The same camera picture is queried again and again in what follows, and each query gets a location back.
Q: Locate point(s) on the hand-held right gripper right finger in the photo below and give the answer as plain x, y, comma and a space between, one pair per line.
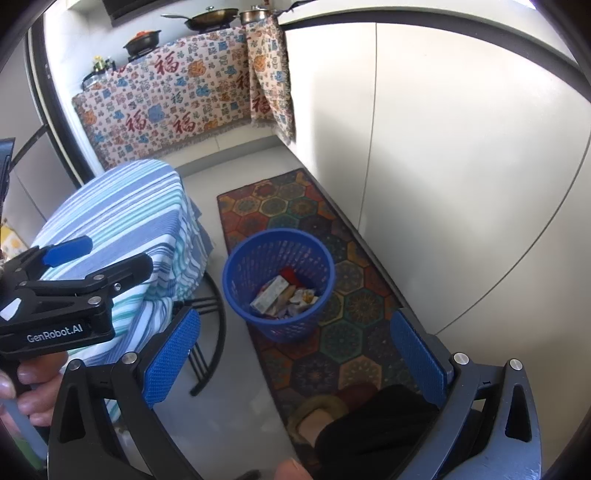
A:
418, 355

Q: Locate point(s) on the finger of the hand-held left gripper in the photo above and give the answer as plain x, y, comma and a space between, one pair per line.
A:
129, 270
69, 251

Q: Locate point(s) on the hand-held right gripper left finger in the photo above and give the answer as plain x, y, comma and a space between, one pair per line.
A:
171, 360

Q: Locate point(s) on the blue plastic wastebasket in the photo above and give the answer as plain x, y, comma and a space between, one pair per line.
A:
240, 277

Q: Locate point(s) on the white green milk carton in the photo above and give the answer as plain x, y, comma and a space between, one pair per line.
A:
270, 297

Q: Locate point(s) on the yellow snack bag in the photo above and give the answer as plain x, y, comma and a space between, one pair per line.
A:
304, 295

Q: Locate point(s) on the person's left hand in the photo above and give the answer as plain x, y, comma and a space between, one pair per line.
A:
39, 371

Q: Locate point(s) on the round table, striped cloth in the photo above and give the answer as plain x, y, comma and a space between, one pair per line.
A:
115, 217

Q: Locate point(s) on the yellow cardboard box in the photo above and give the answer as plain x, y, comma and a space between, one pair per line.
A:
9, 240

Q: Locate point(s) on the grey refrigerator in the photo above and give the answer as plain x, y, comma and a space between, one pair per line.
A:
32, 184

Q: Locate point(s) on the person's black trouser leg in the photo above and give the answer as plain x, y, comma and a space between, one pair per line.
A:
383, 434

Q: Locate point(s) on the hexagon patterned rug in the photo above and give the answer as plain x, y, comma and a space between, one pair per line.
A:
351, 286

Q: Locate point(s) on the olive maroon slipper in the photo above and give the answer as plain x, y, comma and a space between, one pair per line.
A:
323, 404

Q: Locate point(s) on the wide printed floral cloth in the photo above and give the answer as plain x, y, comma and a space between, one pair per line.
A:
161, 106

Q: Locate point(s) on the condiment bottle rack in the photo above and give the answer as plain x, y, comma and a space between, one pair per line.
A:
99, 69

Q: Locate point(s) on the cream base cabinet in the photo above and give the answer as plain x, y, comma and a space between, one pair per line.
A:
438, 161

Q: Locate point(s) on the black clay pot red lid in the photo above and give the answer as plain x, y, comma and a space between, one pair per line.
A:
143, 44

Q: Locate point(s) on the narrow printed floral cloth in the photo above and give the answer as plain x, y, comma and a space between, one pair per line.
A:
270, 83

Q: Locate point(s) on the black range hood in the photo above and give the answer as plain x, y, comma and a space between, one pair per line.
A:
120, 7

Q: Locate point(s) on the dark wok with lid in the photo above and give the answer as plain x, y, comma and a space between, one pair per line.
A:
212, 19

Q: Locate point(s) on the steel pot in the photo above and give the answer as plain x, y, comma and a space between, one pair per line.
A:
254, 16

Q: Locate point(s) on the black metal table frame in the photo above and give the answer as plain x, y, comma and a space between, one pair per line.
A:
221, 332

